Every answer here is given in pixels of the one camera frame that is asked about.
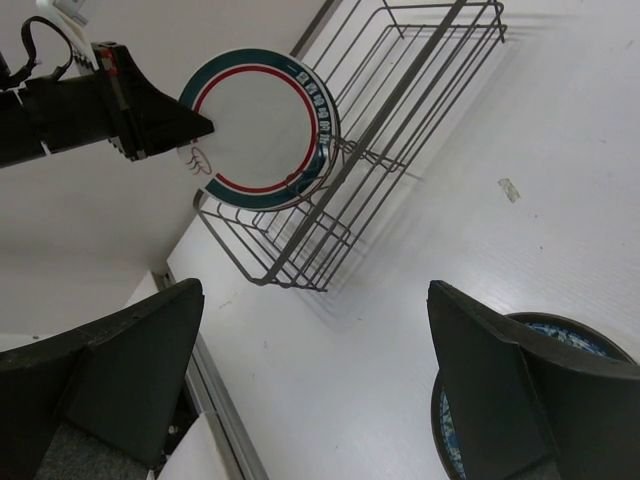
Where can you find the aluminium front rail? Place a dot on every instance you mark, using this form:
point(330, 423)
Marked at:
point(231, 447)

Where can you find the blue patterned small plate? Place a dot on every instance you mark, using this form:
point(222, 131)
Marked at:
point(500, 395)

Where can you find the green red rimmed white plate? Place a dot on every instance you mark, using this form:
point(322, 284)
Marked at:
point(276, 128)

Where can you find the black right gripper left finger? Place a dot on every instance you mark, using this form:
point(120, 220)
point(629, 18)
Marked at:
point(117, 380)

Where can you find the grey wire dish rack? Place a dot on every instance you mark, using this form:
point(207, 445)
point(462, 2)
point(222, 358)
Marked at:
point(395, 69)

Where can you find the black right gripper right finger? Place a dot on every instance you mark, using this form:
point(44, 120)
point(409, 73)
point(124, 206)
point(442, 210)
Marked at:
point(525, 400)

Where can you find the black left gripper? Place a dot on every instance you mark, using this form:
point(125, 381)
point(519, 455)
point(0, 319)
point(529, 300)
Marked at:
point(116, 103)

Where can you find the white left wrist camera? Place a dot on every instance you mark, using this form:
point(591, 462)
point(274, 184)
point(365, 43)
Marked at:
point(69, 20)

